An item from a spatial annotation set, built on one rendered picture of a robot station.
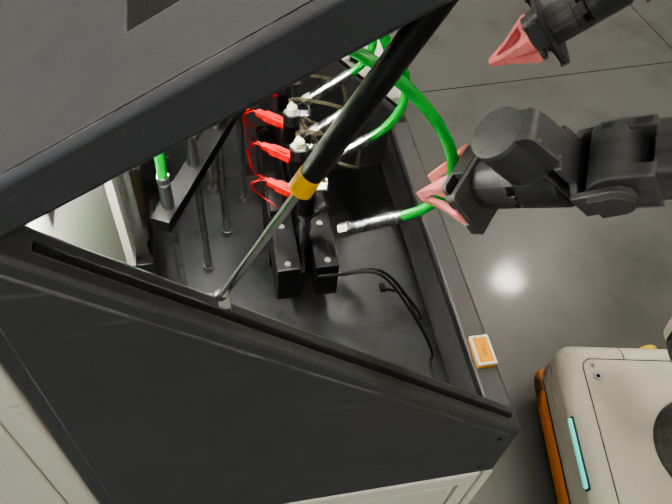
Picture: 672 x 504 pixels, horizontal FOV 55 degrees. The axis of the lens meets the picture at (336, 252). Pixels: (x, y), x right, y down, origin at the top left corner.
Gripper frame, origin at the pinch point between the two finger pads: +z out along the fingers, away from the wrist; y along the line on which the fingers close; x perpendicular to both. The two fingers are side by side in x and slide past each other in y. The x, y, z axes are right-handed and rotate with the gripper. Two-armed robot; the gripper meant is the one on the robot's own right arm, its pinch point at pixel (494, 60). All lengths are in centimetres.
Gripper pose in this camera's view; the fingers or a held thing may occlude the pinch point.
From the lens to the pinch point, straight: 104.4
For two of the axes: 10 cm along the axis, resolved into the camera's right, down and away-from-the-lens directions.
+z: -7.5, 3.6, 5.6
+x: -0.7, 7.9, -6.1
